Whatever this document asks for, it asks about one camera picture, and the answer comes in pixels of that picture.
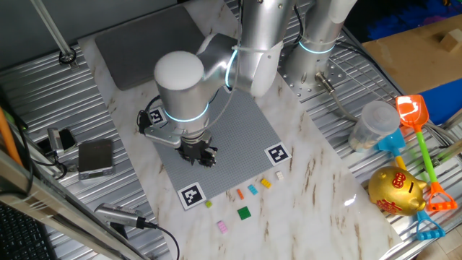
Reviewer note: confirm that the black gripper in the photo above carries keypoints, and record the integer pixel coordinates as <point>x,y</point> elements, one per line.
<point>195,148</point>

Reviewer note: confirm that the orange narrow Lego brick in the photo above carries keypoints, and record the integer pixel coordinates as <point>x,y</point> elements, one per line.
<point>240,194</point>

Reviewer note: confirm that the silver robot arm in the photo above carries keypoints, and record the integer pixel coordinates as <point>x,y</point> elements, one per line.
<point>182,90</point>

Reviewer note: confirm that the lime Lego brick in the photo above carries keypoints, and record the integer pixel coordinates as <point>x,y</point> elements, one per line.
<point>208,204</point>

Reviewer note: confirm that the grey Lego baseplate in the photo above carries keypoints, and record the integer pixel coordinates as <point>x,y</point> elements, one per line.
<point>245,144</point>

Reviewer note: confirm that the cyan Lego brick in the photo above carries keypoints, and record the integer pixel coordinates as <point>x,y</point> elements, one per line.
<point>252,189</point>

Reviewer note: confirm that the yellow Lego brick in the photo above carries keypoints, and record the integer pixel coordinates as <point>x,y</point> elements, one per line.
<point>266,183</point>

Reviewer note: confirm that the green square Lego plate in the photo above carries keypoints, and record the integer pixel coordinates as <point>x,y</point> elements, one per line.
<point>244,213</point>

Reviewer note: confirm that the pink Lego brick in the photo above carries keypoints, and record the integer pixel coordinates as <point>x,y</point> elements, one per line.
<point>222,226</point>

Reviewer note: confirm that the white Lego brick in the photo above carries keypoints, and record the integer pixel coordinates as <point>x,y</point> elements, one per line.
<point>279,176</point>

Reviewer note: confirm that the black white fiducial marker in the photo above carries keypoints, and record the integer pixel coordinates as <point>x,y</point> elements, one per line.
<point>156,116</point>
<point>278,154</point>
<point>191,195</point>

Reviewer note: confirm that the silver digital scale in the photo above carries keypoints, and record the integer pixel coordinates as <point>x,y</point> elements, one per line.
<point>95,157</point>

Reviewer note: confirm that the grey fabric pad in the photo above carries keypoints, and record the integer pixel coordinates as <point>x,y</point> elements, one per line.
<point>133,54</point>

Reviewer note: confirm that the clear plastic cup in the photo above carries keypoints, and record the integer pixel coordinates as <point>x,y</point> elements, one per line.
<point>373,124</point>

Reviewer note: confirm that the orange pole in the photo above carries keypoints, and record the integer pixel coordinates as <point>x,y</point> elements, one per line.
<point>9,137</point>

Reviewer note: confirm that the metal pole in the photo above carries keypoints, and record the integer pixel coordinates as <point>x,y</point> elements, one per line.
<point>54,32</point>

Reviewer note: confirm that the black keyboard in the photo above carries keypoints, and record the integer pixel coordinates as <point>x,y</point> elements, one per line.
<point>21,234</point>

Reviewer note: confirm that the gold piggy bank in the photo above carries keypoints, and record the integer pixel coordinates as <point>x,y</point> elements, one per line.
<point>395,191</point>

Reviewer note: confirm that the brown cardboard sheet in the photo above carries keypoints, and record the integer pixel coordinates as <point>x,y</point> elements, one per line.
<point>408,65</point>

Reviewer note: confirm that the blue fuzzy cloth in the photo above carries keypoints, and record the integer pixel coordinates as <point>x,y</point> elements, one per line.
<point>397,25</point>

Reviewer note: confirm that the light wooden block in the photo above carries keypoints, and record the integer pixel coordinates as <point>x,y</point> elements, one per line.
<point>452,41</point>

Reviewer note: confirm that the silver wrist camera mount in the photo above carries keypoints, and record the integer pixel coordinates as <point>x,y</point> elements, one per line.
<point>160,135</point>

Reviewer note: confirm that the silver camera on clamp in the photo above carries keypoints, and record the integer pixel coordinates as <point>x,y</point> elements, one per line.
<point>55,141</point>

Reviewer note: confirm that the aluminium frame bar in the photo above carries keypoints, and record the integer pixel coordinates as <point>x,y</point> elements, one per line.
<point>54,202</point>

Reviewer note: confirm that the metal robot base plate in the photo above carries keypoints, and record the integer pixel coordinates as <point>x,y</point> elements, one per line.
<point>335,76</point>

